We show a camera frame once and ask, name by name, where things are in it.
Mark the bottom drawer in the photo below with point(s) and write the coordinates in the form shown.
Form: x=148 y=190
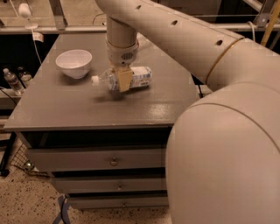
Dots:
x=91 y=203

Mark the dark bottle on left shelf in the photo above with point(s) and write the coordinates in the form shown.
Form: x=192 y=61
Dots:
x=24 y=76

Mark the white desk lamp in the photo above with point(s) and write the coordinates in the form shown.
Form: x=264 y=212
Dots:
x=24 y=11

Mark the drawer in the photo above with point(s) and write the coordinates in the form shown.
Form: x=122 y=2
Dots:
x=91 y=203
x=107 y=185
x=90 y=159

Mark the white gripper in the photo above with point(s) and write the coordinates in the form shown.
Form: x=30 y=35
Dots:
x=121 y=56

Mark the middle drawer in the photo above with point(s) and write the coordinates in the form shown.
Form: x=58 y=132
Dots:
x=107 y=185

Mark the wire mesh basket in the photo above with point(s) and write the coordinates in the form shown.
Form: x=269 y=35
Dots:
x=21 y=161

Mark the blue labelled plastic bottle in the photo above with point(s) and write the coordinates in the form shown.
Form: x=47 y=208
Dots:
x=141 y=78

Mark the top drawer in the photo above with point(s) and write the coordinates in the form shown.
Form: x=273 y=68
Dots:
x=90 y=159

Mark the yellow metal stand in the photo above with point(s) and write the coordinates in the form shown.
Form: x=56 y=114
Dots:
x=272 y=20

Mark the water bottle on left shelf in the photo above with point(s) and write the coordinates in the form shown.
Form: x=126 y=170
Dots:
x=13 y=81

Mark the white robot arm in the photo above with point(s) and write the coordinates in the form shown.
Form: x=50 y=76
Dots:
x=222 y=160

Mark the white ceramic bowl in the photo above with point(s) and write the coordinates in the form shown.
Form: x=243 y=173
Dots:
x=74 y=63

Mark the grey drawer cabinet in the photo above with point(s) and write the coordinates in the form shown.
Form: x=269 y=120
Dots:
x=59 y=112

